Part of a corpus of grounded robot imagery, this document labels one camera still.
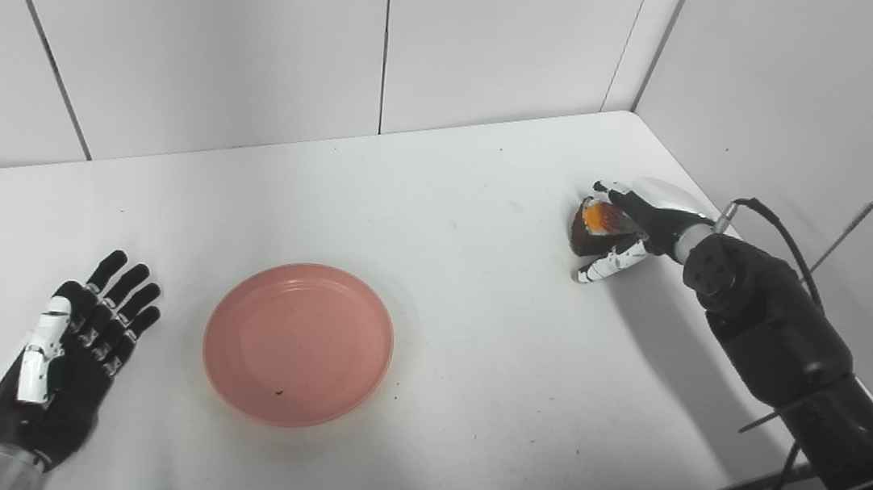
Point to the chocolate cake slice with fruit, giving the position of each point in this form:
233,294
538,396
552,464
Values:
592,229

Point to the pink round plate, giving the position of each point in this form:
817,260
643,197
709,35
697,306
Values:
296,344

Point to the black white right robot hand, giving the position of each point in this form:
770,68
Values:
663,216

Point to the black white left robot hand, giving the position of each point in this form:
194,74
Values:
72,393

